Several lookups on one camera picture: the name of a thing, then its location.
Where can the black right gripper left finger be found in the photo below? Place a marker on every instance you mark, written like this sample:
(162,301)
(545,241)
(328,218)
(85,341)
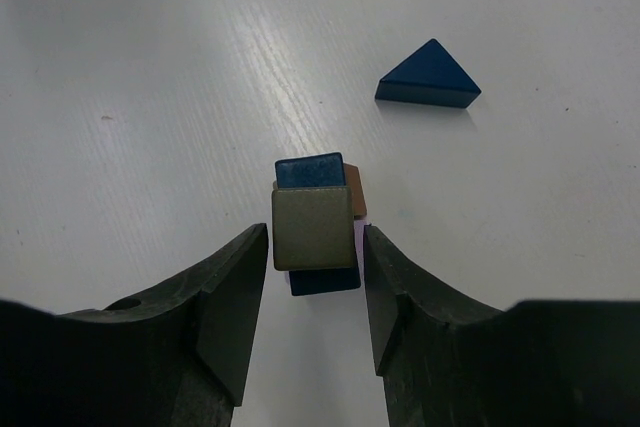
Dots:
(175,354)

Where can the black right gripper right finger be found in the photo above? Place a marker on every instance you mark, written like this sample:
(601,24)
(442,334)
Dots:
(447,359)

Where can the purple wood cube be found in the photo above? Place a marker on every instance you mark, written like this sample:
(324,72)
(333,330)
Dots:
(359,227)

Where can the grey wood cube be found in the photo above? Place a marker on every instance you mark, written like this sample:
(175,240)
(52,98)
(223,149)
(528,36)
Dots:
(313,229)

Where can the brown wood block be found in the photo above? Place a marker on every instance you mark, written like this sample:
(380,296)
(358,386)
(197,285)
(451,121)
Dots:
(354,182)

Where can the blue rectangular block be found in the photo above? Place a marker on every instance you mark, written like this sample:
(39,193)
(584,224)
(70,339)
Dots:
(323,170)

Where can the blue triangular block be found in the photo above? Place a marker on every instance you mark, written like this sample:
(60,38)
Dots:
(429,76)

